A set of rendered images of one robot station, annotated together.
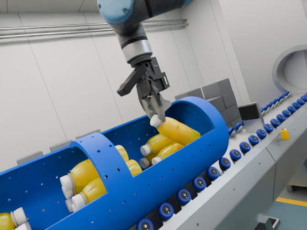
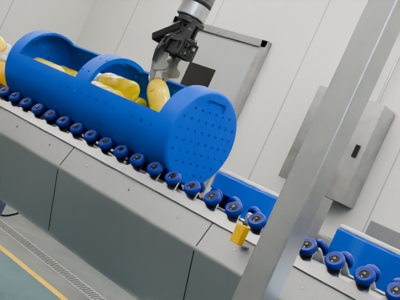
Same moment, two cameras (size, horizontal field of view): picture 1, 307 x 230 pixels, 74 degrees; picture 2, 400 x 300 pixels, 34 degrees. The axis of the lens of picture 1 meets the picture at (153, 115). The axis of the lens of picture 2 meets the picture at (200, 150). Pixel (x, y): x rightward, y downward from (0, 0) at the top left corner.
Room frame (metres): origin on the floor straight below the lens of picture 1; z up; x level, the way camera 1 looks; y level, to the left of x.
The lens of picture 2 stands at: (0.37, -1.97, 1.05)
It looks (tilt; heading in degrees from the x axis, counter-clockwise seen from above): 0 degrees down; 76
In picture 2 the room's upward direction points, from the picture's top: 25 degrees clockwise
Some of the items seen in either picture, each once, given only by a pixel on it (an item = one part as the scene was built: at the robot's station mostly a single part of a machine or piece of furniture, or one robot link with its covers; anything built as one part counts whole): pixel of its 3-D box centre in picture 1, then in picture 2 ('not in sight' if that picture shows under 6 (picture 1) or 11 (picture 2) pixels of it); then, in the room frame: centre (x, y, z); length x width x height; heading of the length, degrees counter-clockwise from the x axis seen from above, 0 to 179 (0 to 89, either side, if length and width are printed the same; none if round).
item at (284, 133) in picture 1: (278, 134); (246, 236); (0.93, -0.52, 0.92); 0.08 x 0.03 x 0.05; 35
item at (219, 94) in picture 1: (202, 117); not in sight; (4.18, -0.95, 0.59); 1.20 x 0.80 x 1.19; 36
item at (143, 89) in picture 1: (148, 77); (182, 38); (0.67, -0.03, 1.34); 0.09 x 0.08 x 0.12; 125
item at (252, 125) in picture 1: (251, 117); (304, 222); (1.06, -0.48, 1.00); 0.10 x 0.04 x 0.15; 35
